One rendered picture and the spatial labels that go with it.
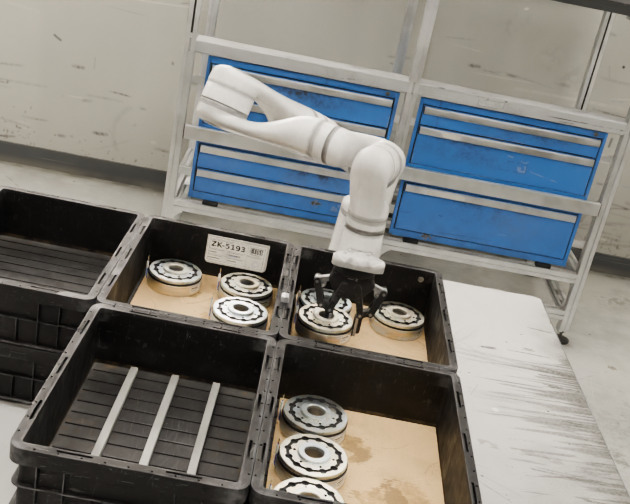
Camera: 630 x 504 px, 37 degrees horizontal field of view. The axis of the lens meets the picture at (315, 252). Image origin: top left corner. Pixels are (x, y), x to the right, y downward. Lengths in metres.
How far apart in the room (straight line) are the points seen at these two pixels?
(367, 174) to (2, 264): 0.73
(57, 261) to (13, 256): 0.08
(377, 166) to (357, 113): 2.01
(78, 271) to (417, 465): 0.77
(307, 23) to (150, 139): 0.93
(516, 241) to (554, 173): 0.31
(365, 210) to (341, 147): 0.11
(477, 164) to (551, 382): 1.67
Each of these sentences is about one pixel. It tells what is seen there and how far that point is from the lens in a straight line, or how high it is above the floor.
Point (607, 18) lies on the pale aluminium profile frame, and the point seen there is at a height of 1.22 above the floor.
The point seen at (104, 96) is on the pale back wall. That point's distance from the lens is 4.56.
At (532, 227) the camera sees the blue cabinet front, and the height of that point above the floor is 0.46.
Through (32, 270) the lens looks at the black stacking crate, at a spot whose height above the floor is 0.83.
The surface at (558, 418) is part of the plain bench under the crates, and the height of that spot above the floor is 0.70.
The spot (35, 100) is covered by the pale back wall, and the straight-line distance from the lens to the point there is 4.65.
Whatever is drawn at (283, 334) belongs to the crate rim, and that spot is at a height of 0.93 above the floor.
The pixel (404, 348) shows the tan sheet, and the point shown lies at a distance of 1.79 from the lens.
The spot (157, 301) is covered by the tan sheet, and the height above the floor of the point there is 0.83.
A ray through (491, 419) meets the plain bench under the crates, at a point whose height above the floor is 0.70.
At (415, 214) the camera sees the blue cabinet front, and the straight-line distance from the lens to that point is 3.70.
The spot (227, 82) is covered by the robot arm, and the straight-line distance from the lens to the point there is 1.69.
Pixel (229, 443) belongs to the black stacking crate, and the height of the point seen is 0.83.
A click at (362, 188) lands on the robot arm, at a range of 1.59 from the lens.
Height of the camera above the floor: 1.66
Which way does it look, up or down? 23 degrees down
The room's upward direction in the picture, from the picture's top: 12 degrees clockwise
